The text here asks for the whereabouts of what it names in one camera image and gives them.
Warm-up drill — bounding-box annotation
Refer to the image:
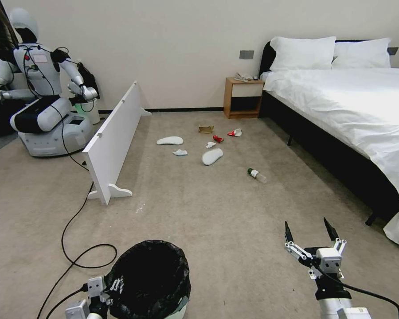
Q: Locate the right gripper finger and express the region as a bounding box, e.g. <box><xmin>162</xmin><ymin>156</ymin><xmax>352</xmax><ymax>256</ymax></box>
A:
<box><xmin>323</xmin><ymin>217</ymin><xmax>348</xmax><ymax>257</ymax></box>
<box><xmin>284</xmin><ymin>221</ymin><xmax>317</xmax><ymax>267</ymax></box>

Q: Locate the black bin liner bag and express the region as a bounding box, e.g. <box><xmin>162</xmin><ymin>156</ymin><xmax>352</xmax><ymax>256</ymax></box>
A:
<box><xmin>104</xmin><ymin>240</ymin><xmax>192</xmax><ymax>319</ymax></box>

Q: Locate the white trash bin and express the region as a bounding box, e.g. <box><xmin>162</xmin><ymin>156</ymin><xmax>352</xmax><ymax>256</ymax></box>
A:
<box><xmin>168</xmin><ymin>294</ymin><xmax>192</xmax><ymax>319</ymax></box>

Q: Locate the small white waste bin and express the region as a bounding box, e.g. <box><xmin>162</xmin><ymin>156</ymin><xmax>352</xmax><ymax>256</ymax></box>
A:
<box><xmin>73</xmin><ymin>97</ymin><xmax>101</xmax><ymax>125</ymax></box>

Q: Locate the clear bottle green cap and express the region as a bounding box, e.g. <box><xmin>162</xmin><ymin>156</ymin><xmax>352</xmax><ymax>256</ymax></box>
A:
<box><xmin>246</xmin><ymin>167</ymin><xmax>268</xmax><ymax>184</ymax></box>

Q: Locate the white slipper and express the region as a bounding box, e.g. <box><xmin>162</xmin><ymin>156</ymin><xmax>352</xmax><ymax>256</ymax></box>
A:
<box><xmin>156</xmin><ymin>135</ymin><xmax>184</xmax><ymax>147</ymax></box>
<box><xmin>201</xmin><ymin>148</ymin><xmax>224</xmax><ymax>167</ymax></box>

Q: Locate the white duvet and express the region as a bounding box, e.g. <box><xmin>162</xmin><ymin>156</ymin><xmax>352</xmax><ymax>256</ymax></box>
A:
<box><xmin>262</xmin><ymin>67</ymin><xmax>399</xmax><ymax>256</ymax></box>

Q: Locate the white partition board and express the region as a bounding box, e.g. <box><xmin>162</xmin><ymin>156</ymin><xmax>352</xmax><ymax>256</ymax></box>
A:
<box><xmin>82</xmin><ymin>80</ymin><xmax>153</xmax><ymax>206</ymax></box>

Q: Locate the wooden nightstand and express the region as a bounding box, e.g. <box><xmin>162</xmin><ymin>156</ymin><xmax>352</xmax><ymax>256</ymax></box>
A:
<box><xmin>224</xmin><ymin>77</ymin><xmax>266</xmax><ymax>120</ymax></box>

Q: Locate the white pillow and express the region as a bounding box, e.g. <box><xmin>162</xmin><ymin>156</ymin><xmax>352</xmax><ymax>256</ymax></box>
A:
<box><xmin>332</xmin><ymin>37</ymin><xmax>393</xmax><ymax>70</ymax></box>
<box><xmin>269</xmin><ymin>35</ymin><xmax>337</xmax><ymax>72</ymax></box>

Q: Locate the white humanoid robot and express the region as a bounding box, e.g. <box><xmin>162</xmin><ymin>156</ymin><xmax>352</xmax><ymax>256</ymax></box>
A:
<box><xmin>0</xmin><ymin>8</ymin><xmax>101</xmax><ymax>158</ymax></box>

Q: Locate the black cloth bag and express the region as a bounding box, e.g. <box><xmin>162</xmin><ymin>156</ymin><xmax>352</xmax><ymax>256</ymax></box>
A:
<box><xmin>77</xmin><ymin>62</ymin><xmax>101</xmax><ymax>100</ymax></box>

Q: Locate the dark leafy plant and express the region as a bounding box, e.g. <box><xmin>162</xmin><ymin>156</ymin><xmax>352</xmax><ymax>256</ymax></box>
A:
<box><xmin>0</xmin><ymin>0</ymin><xmax>19</xmax><ymax>74</ymax></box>

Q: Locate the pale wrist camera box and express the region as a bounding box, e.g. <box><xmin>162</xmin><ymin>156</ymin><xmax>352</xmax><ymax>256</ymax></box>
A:
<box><xmin>315</xmin><ymin>247</ymin><xmax>341</xmax><ymax>273</ymax></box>
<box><xmin>87</xmin><ymin>276</ymin><xmax>105</xmax><ymax>298</ymax></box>

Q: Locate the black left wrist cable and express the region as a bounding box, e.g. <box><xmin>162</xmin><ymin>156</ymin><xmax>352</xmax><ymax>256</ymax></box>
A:
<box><xmin>45</xmin><ymin>284</ymin><xmax>89</xmax><ymax>319</ymax></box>

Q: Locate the black floor cable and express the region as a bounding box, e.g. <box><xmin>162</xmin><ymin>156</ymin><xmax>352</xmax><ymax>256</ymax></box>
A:
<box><xmin>35</xmin><ymin>146</ymin><xmax>118</xmax><ymax>319</ymax></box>

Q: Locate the black bed frame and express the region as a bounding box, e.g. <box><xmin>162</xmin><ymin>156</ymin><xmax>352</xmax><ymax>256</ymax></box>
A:
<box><xmin>258</xmin><ymin>39</ymin><xmax>399</xmax><ymax>227</ymax></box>

